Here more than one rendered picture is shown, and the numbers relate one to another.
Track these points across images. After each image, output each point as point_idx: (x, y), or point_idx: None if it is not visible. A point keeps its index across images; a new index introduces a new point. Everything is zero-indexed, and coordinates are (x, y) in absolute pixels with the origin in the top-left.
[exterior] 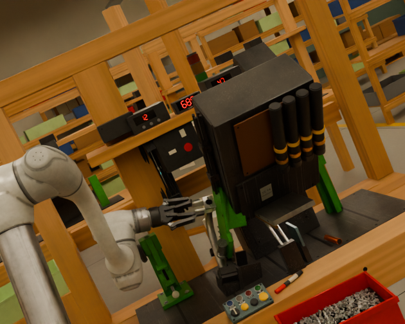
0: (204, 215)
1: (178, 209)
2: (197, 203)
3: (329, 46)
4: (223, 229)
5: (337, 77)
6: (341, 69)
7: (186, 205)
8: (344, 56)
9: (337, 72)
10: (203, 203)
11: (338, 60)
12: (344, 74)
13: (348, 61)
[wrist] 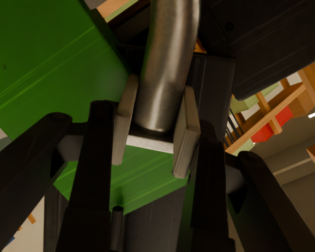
0: (174, 22)
1: (184, 231)
2: (175, 148)
3: None
4: (0, 60)
5: (305, 76)
6: (306, 82)
7: (188, 188)
8: (309, 93)
9: (308, 82)
10: (178, 118)
11: (312, 93)
12: (302, 74)
13: (305, 86)
